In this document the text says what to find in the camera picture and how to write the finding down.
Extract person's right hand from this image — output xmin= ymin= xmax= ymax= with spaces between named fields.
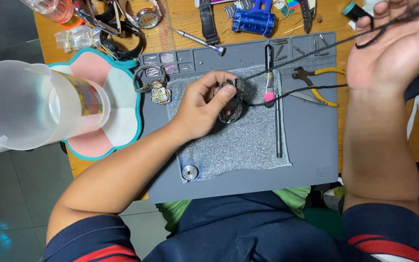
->
xmin=346 ymin=0 xmax=419 ymax=94

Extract person's left hand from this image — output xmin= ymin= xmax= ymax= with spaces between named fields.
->
xmin=172 ymin=71 xmax=239 ymax=141

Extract black braided cord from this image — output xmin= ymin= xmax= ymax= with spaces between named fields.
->
xmin=243 ymin=0 xmax=419 ymax=108

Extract metal watch with link bracelet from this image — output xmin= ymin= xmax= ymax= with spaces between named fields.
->
xmin=217 ymin=77 xmax=249 ymax=124

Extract black cylinder with teal cap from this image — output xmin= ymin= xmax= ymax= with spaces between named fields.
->
xmin=341 ymin=1 xmax=374 ymax=23

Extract crossed metal pins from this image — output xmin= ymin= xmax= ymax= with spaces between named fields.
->
xmin=313 ymin=34 xmax=331 ymax=57

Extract dark navy cloth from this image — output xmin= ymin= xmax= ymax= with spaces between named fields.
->
xmin=404 ymin=67 xmax=419 ymax=103

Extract yellow rubber band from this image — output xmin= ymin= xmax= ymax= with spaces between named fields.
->
xmin=271 ymin=0 xmax=305 ymax=36

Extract steel tweezers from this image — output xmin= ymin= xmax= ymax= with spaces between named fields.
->
xmin=282 ymin=89 xmax=329 ymax=106

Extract blue plastic holder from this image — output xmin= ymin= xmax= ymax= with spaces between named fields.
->
xmin=250 ymin=0 xmax=272 ymax=14

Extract blue cylindrical tool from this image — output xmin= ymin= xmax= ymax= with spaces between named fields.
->
xmin=231 ymin=7 xmax=276 ymax=38

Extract grey silicone work mat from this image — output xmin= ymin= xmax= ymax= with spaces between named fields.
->
xmin=137 ymin=32 xmax=340 ymax=204

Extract grey metal pen tool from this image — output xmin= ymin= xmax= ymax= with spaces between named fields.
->
xmin=275 ymin=91 xmax=283 ymax=159

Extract silver screwdriver with purple tip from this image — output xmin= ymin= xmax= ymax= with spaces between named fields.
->
xmin=167 ymin=26 xmax=227 ymax=57

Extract grey terry cloth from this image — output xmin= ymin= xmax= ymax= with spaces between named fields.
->
xmin=166 ymin=65 xmax=292 ymax=183

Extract green cloth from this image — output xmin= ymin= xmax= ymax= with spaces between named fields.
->
xmin=156 ymin=186 xmax=312 ymax=233

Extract clear plastic ruler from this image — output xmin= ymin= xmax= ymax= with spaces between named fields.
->
xmin=156 ymin=0 xmax=177 ymax=52

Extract silver wristwatch with white dial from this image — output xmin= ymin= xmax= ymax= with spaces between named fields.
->
xmin=127 ymin=0 xmax=163 ymax=30

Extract watch case with yellow band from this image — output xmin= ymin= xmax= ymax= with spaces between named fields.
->
xmin=150 ymin=87 xmax=172 ymax=106

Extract heap of small metal pins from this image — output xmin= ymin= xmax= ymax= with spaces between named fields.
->
xmin=143 ymin=55 xmax=162 ymax=78

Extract round metal watch case back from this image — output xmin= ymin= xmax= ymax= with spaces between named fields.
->
xmin=181 ymin=164 xmax=199 ymax=182

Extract person's navy clothing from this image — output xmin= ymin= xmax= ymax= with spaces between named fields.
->
xmin=41 ymin=191 xmax=419 ymax=262

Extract black smartwatch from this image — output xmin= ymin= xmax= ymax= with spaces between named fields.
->
xmin=99 ymin=21 xmax=147 ymax=61

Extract pink white flower-shaped pad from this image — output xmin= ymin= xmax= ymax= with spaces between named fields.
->
xmin=47 ymin=48 xmax=143 ymax=162

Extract black watch with metal clasp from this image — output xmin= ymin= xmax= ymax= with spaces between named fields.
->
xmin=72 ymin=0 xmax=123 ymax=37

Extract clear plastic bag with band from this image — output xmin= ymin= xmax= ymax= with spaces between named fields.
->
xmin=54 ymin=25 xmax=102 ymax=54

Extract clear and orange plastic container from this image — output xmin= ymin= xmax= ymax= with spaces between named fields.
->
xmin=20 ymin=0 xmax=76 ymax=25

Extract translucent plastic jug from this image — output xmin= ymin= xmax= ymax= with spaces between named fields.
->
xmin=0 ymin=60 xmax=111 ymax=154

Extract yellow-handled pliers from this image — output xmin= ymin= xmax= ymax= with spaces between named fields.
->
xmin=291 ymin=66 xmax=347 ymax=108

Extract pink brush with black handle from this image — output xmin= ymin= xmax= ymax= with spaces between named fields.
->
xmin=263 ymin=44 xmax=276 ymax=108

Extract black leather watch strap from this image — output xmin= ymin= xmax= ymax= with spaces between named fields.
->
xmin=198 ymin=0 xmax=220 ymax=45

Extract small silver bracelet watch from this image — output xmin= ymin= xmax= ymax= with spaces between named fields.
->
xmin=133 ymin=64 xmax=167 ymax=94

